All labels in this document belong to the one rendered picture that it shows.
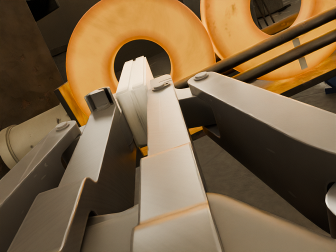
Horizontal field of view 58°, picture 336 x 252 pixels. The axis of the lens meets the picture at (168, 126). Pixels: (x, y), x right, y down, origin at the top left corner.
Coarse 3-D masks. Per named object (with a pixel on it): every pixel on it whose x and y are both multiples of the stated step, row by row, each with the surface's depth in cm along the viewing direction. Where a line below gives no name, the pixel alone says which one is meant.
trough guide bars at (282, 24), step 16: (288, 16) 34; (320, 16) 28; (272, 32) 34; (288, 32) 29; (304, 32) 29; (256, 48) 29; (272, 48) 29; (304, 48) 29; (320, 48) 30; (224, 64) 29; (272, 64) 29; (240, 80) 30
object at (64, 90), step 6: (66, 84) 32; (54, 90) 29; (60, 90) 29; (66, 90) 31; (60, 96) 29; (66, 96) 30; (72, 96) 32; (60, 102) 30; (66, 102) 30; (72, 102) 31; (66, 108) 30; (72, 108) 30; (78, 108) 32; (72, 114) 30; (78, 114) 31; (84, 114) 33; (78, 120) 30; (84, 120) 32; (78, 126) 30
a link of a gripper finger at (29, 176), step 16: (64, 128) 13; (48, 144) 12; (64, 144) 12; (32, 160) 11; (48, 160) 11; (16, 176) 10; (32, 176) 10; (48, 176) 10; (0, 192) 9; (16, 192) 9; (32, 192) 10; (0, 208) 8; (16, 208) 9; (0, 224) 8; (16, 224) 9; (0, 240) 8
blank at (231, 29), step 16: (208, 0) 29; (224, 0) 29; (240, 0) 29; (304, 0) 32; (320, 0) 30; (208, 16) 30; (224, 16) 30; (240, 16) 30; (304, 16) 31; (208, 32) 30; (224, 32) 30; (240, 32) 30; (256, 32) 30; (320, 32) 31; (224, 48) 31; (240, 48) 31; (288, 48) 31; (240, 64) 31; (256, 64) 31; (288, 64) 32; (304, 64) 32
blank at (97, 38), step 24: (120, 0) 29; (144, 0) 29; (168, 0) 29; (96, 24) 29; (120, 24) 29; (144, 24) 30; (168, 24) 30; (192, 24) 30; (72, 48) 30; (96, 48) 30; (168, 48) 30; (192, 48) 30; (72, 72) 31; (96, 72) 31; (192, 72) 31
